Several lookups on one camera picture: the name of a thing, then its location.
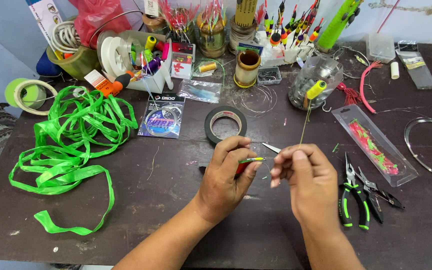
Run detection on green black pliers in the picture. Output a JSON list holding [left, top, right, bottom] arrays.
[[338, 152, 371, 230]]

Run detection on person's left hand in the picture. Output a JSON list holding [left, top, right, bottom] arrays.
[[195, 136, 264, 226]]

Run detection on white line spool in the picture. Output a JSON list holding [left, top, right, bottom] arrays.
[[97, 30, 135, 82]]

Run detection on clear packet of pink lures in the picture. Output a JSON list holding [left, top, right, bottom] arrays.
[[331, 104, 419, 188]]

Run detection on clear packet with blue lure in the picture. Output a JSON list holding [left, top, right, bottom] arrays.
[[178, 79, 223, 104]]

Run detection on brown spool with feathered rigs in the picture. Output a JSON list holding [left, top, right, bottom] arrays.
[[142, 0, 196, 44]]

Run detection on purple thread spool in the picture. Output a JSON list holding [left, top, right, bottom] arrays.
[[142, 56, 163, 74]]

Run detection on brass spool with feathered rigs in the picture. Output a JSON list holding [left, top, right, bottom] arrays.
[[196, 0, 228, 58]]

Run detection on red handled scissors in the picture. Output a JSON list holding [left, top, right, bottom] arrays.
[[200, 142, 281, 175]]

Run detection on green foam cone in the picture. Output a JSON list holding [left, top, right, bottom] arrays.
[[316, 0, 364, 54]]

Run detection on green bucket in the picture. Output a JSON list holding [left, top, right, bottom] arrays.
[[46, 45, 103, 80]]

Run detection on gold fishing line spool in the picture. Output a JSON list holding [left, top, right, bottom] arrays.
[[233, 49, 262, 89]]

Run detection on red tassel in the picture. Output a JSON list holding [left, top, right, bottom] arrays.
[[336, 82, 362, 107]]

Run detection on white printed card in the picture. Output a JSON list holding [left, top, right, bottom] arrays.
[[26, 0, 64, 43]]

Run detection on orange handled screwdriver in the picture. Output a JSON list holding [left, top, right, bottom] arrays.
[[105, 71, 135, 98]]

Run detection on orange white small box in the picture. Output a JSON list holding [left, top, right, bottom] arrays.
[[84, 69, 112, 93]]

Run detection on bagged yellow thread spool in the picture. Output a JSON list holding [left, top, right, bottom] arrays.
[[193, 58, 227, 78]]

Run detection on clear jar of sinkers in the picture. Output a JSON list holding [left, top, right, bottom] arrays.
[[288, 56, 344, 111]]

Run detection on person's right hand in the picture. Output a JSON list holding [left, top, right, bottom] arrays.
[[270, 144, 341, 228]]

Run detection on green plastic ribbon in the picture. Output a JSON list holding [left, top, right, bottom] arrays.
[[8, 85, 139, 236]]

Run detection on yellow thread strand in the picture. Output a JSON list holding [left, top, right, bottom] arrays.
[[298, 98, 313, 150]]

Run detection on black tape roll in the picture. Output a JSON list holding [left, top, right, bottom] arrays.
[[204, 106, 248, 145]]

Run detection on spool with cardboard sleeve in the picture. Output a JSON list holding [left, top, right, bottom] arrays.
[[229, 0, 259, 55]]

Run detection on red plastic bag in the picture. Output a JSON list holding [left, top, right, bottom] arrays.
[[69, 0, 133, 48]]

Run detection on coil of white hose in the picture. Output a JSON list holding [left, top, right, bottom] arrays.
[[50, 20, 82, 55]]

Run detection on coil of thin wire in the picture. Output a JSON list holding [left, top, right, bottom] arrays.
[[233, 85, 278, 118]]

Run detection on blue round object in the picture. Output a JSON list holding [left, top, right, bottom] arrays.
[[36, 49, 64, 78]]

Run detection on white foam block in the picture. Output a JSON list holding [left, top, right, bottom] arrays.
[[255, 31, 315, 69]]

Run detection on blue green label packet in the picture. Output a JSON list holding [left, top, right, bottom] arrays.
[[236, 42, 264, 56]]

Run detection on boxed yellow thread spool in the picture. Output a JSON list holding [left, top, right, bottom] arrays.
[[144, 35, 158, 52]]

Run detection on small box of hooks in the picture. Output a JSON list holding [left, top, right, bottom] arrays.
[[257, 67, 283, 85]]

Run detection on white tape roll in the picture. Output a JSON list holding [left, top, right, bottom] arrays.
[[5, 78, 58, 116]]

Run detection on white organizer box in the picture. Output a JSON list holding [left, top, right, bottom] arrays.
[[120, 31, 174, 94]]

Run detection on red card hook packet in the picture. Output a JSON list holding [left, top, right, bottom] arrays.
[[170, 42, 196, 80]]

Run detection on pink cord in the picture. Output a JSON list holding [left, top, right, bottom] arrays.
[[359, 60, 384, 114]]

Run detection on steel wire coil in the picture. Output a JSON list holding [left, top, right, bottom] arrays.
[[404, 117, 432, 180]]

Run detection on thin red rod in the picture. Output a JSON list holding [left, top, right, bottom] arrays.
[[376, 0, 403, 34]]

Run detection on group of colourful fishing floats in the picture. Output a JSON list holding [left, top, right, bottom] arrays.
[[263, 0, 324, 50]]

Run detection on clear plastic box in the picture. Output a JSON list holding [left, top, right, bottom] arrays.
[[365, 33, 396, 64]]

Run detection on black split ring pliers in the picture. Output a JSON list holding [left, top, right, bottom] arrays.
[[355, 167, 405, 225]]

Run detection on blue wire packet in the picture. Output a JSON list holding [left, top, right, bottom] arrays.
[[138, 93, 186, 139]]

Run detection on clear packet with yellow label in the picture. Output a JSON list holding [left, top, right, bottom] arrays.
[[395, 40, 432, 90]]

